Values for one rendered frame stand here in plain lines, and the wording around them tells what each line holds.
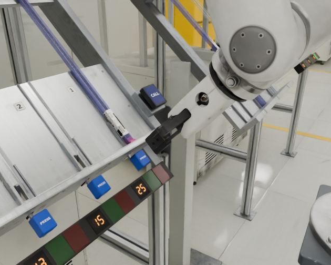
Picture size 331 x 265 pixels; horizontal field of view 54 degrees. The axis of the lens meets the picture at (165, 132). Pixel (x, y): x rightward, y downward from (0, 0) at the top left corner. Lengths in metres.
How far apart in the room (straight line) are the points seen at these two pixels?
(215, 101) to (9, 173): 0.31
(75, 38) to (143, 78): 0.94
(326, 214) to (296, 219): 1.17
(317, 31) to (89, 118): 0.41
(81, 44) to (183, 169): 0.49
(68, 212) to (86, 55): 0.49
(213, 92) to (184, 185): 0.64
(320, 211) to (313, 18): 0.27
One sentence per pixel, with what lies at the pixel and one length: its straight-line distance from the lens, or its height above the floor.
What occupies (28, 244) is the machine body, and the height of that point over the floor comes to 0.37.
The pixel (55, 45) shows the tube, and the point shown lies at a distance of 0.70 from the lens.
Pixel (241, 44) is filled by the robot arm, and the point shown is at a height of 0.95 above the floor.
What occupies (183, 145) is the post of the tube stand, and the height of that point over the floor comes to 0.56.
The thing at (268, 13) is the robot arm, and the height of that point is 0.98.
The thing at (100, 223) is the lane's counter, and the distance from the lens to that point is 0.55.
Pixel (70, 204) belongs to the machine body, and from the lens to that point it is 1.02.
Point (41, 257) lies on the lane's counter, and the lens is 0.51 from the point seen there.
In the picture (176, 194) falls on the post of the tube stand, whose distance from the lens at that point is 1.08.
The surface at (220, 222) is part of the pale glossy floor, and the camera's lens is 1.58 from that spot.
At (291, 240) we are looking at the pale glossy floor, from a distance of 1.57.
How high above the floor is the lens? 1.01
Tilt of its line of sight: 25 degrees down
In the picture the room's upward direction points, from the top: straight up
